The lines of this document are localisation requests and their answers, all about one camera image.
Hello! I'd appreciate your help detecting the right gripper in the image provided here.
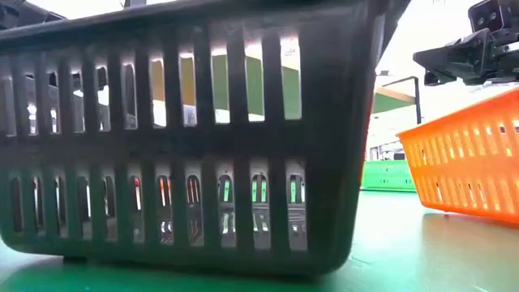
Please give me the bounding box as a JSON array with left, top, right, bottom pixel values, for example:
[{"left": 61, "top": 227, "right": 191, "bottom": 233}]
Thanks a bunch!
[{"left": 412, "top": 28, "right": 519, "bottom": 88}]

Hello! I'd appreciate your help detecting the orange slotted plastic basket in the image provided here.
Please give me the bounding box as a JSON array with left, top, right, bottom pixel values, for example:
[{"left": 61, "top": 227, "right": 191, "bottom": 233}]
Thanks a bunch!
[{"left": 396, "top": 86, "right": 519, "bottom": 225}]

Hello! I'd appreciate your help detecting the green slotted plastic basket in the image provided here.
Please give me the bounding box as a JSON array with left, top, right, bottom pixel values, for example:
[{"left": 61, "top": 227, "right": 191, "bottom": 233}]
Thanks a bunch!
[{"left": 360, "top": 159, "right": 418, "bottom": 193}]

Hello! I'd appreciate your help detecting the black slotted plastic basket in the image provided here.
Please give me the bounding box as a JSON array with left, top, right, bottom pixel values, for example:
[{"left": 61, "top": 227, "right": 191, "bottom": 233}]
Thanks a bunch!
[{"left": 0, "top": 0, "right": 413, "bottom": 280}]

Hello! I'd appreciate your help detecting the wooden board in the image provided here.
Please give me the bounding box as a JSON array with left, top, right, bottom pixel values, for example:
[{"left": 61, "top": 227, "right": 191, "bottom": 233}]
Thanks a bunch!
[{"left": 123, "top": 0, "right": 422, "bottom": 125}]

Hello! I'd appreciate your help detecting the green table mat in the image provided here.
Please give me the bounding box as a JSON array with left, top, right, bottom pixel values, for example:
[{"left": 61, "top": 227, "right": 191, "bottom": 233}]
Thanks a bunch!
[{"left": 0, "top": 188, "right": 519, "bottom": 292}]

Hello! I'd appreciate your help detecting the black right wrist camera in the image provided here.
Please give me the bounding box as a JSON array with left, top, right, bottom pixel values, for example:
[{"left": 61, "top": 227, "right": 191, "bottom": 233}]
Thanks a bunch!
[{"left": 467, "top": 0, "right": 519, "bottom": 34}]

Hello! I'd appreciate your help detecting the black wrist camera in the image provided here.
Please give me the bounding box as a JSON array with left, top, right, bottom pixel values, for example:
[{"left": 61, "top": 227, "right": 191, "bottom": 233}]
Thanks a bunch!
[
  {"left": 0, "top": 0, "right": 66, "bottom": 32},
  {"left": 467, "top": 0, "right": 519, "bottom": 34}
]

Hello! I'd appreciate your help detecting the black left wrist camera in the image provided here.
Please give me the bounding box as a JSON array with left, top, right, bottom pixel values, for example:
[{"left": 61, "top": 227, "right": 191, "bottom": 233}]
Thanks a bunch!
[{"left": 0, "top": 0, "right": 66, "bottom": 32}]

